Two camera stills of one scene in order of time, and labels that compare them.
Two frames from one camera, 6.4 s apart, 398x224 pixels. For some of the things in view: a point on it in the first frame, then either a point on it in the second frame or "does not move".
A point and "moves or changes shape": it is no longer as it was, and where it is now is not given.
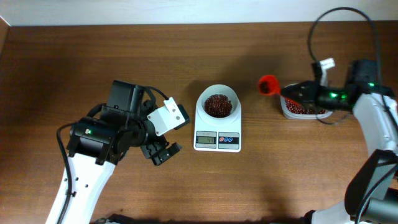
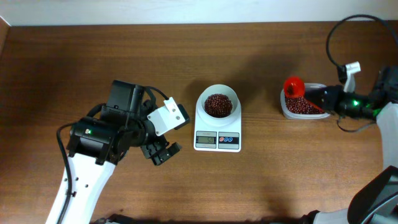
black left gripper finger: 150,149 does not move
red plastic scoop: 269,85 moves or changes shape
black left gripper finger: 163,155 does not move
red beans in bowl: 218,106 does not move
